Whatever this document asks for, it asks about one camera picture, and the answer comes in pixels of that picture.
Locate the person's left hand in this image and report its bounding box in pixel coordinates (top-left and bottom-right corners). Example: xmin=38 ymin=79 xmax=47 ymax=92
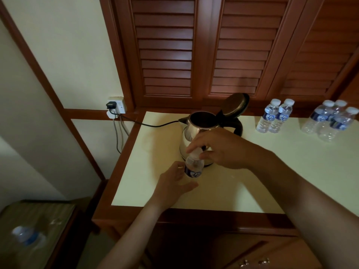
xmin=150 ymin=161 xmax=200 ymax=212

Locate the person's right hand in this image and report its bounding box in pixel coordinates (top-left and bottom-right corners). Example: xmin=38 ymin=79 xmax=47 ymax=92
xmin=185 ymin=128 xmax=277 ymax=171

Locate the clear plastic water bottle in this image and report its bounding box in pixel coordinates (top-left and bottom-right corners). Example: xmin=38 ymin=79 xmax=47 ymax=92
xmin=268 ymin=98 xmax=295 ymax=134
xmin=184 ymin=148 xmax=205 ymax=179
xmin=317 ymin=106 xmax=359 ymax=143
xmin=256 ymin=98 xmax=282 ymax=134
xmin=326 ymin=99 xmax=348 ymax=121
xmin=301 ymin=100 xmax=335 ymax=135

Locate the stainless steel electric kettle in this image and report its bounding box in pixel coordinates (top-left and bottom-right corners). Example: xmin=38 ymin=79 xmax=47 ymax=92
xmin=178 ymin=93 xmax=250 ymax=167

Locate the large blue label water bottle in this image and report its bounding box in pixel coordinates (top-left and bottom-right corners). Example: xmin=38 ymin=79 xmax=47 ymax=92
xmin=11 ymin=225 xmax=47 ymax=250

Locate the person's left forearm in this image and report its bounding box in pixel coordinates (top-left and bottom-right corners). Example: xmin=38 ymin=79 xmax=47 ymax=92
xmin=96 ymin=203 xmax=166 ymax=269

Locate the wooden cabinet cream top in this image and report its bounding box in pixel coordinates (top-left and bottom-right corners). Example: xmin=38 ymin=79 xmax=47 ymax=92
xmin=92 ymin=108 xmax=359 ymax=269

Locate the wooden louvered shutter door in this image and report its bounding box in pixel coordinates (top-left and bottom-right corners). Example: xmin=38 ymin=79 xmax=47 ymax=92
xmin=266 ymin=0 xmax=359 ymax=100
xmin=205 ymin=0 xmax=309 ymax=101
xmin=338 ymin=72 xmax=359 ymax=109
xmin=113 ymin=0 xmax=211 ymax=108

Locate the wooden side table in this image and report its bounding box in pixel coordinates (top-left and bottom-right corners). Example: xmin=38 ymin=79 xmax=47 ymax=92
xmin=0 ymin=201 xmax=80 ymax=269

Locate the black power cord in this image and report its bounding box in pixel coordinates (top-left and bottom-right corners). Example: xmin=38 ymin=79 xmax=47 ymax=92
xmin=109 ymin=109 xmax=183 ymax=129

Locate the white wall socket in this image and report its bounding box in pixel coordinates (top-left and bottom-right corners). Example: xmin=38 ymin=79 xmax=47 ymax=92
xmin=108 ymin=96 xmax=127 ymax=115

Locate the brass drawer handle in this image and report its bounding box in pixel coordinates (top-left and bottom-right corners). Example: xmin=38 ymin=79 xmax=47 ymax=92
xmin=241 ymin=257 xmax=271 ymax=268

